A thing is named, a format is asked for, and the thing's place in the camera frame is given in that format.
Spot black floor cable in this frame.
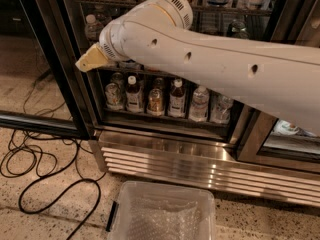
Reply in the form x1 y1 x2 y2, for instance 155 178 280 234
0 73 107 240

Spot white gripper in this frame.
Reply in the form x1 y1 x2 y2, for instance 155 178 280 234
75 19 129 72

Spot brown tea bottle left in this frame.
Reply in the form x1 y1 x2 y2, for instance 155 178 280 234
126 76 143 113

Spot clear plastic bin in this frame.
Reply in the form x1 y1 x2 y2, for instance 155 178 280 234
106 181 216 240

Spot brown tea bottle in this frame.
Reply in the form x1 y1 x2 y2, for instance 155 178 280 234
126 76 143 113
168 78 185 118

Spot water bottle bottom shelf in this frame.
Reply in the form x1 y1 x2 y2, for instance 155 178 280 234
189 86 210 122

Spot water bottle bottom right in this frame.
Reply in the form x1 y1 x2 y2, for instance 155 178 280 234
210 94 234 124

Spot bubble wrap sheet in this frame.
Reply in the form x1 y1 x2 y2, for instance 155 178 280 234
127 198 200 240

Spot gold can bottom shelf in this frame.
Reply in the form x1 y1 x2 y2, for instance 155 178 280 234
147 88 164 116

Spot open fridge glass door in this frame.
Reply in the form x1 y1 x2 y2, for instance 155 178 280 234
0 0 93 139

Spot brown tea bottle right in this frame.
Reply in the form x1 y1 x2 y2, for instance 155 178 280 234
168 78 185 118

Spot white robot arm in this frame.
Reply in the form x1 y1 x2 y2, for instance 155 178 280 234
76 0 320 135

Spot clear water bottle front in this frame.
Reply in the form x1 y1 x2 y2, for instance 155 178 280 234
85 14 104 44

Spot stainless steel fridge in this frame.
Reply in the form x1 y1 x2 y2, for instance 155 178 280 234
63 0 320 207

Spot silver can bottom left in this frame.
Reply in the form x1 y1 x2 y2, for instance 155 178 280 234
105 83 124 110

